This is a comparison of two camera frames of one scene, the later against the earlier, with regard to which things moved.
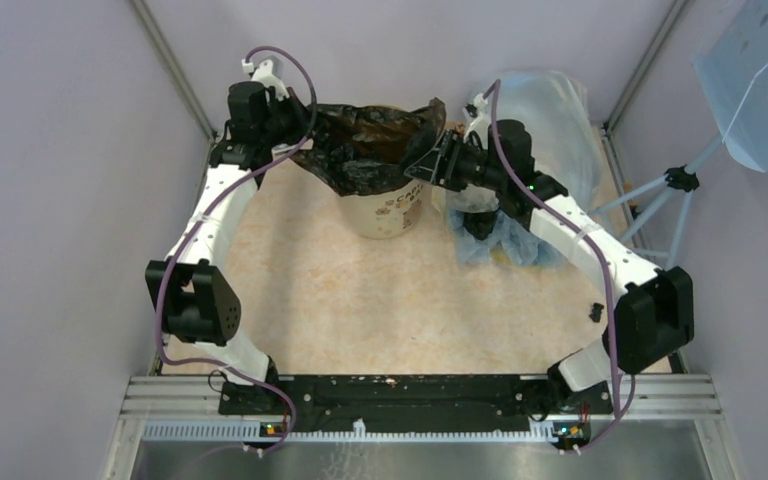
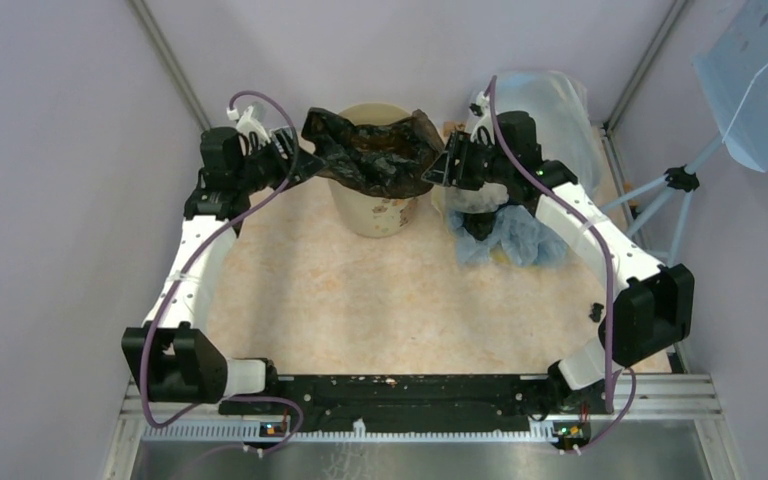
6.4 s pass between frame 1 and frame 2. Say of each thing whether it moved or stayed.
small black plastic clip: stayed
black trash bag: moved
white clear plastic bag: stayed
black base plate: stayed
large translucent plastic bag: stayed
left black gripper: moved
